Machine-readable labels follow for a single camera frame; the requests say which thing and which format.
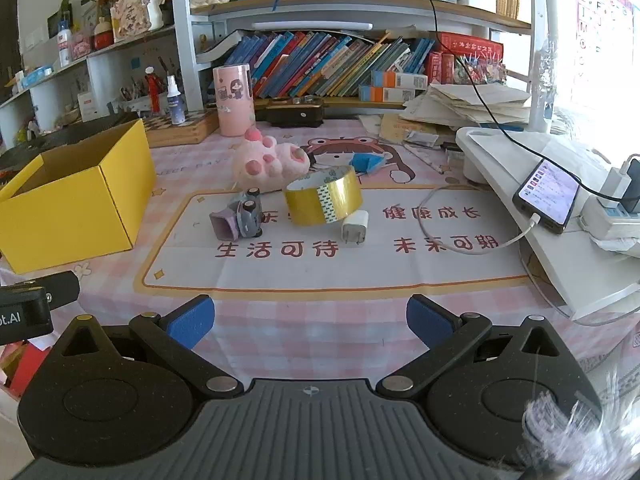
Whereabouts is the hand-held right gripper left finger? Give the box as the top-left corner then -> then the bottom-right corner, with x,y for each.
52,294 -> 248,402

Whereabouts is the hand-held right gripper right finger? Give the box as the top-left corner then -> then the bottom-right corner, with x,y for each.
375,294 -> 572,402

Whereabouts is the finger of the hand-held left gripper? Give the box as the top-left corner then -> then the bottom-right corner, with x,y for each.
0,270 -> 82,308

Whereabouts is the yellow cardboard box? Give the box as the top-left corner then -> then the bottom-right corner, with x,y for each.
0,119 -> 158,276

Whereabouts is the white charger plug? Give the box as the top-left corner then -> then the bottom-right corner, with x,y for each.
341,210 -> 370,247

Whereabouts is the grey purple toy car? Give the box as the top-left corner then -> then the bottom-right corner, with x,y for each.
209,187 -> 265,241

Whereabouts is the gold tape roll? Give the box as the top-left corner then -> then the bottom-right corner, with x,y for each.
284,165 -> 363,227

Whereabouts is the pink plush paw toy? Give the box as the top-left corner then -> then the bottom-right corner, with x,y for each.
231,127 -> 311,196

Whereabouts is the pink printed desktop mat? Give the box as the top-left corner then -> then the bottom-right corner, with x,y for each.
0,112 -> 640,411

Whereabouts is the white monitor riser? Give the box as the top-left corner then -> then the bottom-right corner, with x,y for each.
455,126 -> 640,321

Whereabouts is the black electronic keyboard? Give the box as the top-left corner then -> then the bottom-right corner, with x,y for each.
0,110 -> 141,171

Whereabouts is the black smartphone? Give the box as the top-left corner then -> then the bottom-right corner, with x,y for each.
512,158 -> 582,235

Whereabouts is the white carton with red label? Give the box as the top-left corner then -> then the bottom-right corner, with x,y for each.
77,91 -> 108,122

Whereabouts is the wooden chessboard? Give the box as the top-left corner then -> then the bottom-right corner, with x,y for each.
142,109 -> 221,147

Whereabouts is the white pen cup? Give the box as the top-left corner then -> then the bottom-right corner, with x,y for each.
121,85 -> 151,113

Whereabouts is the white power strip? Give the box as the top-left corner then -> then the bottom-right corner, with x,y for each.
580,195 -> 640,233

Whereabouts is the blue tissue pack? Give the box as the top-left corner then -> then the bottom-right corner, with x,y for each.
20,66 -> 53,88

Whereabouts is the clear spray bottle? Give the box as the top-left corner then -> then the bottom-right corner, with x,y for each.
167,75 -> 187,126

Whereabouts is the red tassel ornament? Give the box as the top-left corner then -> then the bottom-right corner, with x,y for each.
145,66 -> 161,113

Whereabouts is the stack of papers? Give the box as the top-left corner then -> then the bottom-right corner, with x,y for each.
400,82 -> 532,133

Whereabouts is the pink cylindrical container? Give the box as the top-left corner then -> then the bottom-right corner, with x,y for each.
212,64 -> 257,137

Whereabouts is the white cubby shelf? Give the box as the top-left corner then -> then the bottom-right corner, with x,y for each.
0,25 -> 193,136

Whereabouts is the white power adapter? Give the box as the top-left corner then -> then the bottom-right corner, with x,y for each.
600,157 -> 632,206

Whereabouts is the black wooden box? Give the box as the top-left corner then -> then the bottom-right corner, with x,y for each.
265,96 -> 325,128

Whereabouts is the white lotion bottle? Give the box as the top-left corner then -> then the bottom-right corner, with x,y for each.
57,20 -> 73,68

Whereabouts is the orange white carton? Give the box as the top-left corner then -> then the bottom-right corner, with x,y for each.
371,70 -> 430,88

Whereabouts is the black power adapter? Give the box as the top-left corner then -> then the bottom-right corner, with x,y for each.
620,160 -> 640,211

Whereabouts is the red round jar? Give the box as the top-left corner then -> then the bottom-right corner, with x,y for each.
92,17 -> 115,51

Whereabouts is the red gift box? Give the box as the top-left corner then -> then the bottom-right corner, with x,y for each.
437,32 -> 504,59

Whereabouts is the long row of books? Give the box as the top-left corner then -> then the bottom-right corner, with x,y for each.
227,31 -> 436,100

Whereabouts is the white lamp pole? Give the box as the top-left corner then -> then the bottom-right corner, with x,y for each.
530,0 -> 557,133

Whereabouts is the white bookshelf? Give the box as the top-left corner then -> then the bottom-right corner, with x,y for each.
170,0 -> 546,131

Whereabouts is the white charging cable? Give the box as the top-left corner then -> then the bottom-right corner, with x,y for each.
419,184 -> 543,259

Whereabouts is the black cable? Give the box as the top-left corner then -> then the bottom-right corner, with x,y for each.
392,0 -> 618,202

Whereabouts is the alphabet wall poster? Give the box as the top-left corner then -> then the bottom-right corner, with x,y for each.
570,0 -> 640,126

